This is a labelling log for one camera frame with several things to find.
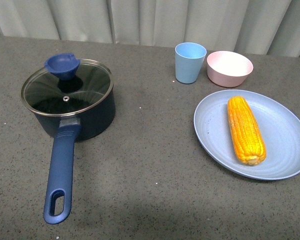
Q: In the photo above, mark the dark blue saucepan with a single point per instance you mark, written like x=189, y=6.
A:
x=66, y=131

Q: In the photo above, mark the yellow corn cob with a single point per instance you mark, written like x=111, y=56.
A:
x=247, y=139

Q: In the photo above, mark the white curtain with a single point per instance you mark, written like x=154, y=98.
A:
x=266, y=27

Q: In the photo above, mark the glass lid with blue knob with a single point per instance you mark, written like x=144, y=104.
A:
x=66, y=86

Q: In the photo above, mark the light blue cup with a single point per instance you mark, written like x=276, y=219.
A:
x=189, y=58

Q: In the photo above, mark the pink bowl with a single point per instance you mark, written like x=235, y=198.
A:
x=228, y=69

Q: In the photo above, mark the light blue plate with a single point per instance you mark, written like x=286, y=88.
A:
x=279, y=127

